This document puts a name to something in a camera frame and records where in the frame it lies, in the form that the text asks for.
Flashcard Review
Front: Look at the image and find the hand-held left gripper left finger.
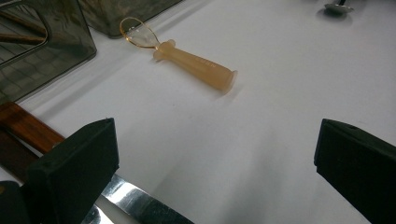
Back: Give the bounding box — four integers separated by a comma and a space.
25, 117, 120, 224

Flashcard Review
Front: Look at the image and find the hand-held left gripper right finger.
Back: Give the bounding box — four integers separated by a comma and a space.
313, 118, 396, 224

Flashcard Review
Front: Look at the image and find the transparent grey plastic container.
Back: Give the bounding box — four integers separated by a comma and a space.
78, 0, 185, 39
0, 0, 97, 105

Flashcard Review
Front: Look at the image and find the brown wooden chopstick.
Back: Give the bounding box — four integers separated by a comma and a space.
0, 33, 47, 45
0, 10, 48, 35

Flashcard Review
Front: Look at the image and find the translucent orange plastic spoon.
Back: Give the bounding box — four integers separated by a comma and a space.
119, 16, 239, 94

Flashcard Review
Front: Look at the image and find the metal spoon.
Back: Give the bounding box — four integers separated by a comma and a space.
323, 0, 355, 15

